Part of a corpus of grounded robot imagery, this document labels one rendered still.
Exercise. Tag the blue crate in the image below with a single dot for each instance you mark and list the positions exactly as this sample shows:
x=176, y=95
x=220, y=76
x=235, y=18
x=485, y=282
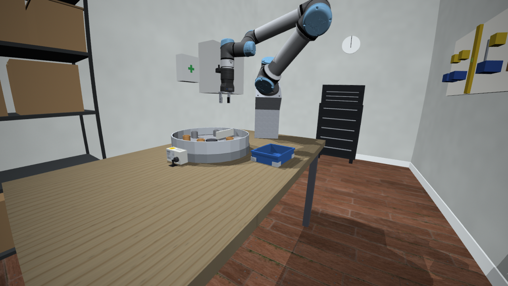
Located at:
x=272, y=154

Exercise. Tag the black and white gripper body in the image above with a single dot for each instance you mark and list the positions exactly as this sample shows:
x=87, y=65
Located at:
x=227, y=75

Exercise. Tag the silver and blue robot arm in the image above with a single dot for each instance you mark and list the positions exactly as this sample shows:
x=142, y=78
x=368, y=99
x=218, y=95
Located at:
x=311, y=19

